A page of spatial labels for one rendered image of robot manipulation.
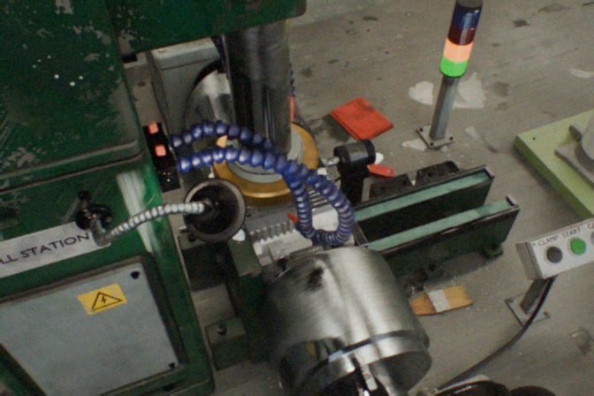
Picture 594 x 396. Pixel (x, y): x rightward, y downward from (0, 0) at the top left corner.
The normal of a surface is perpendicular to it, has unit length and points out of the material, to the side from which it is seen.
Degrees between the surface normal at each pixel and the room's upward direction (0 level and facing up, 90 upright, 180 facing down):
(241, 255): 0
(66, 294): 90
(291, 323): 43
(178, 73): 90
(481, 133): 0
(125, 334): 90
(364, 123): 2
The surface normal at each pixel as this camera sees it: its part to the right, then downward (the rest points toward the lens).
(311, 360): -0.59, -0.32
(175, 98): 0.36, 0.72
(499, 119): 0.00, -0.64
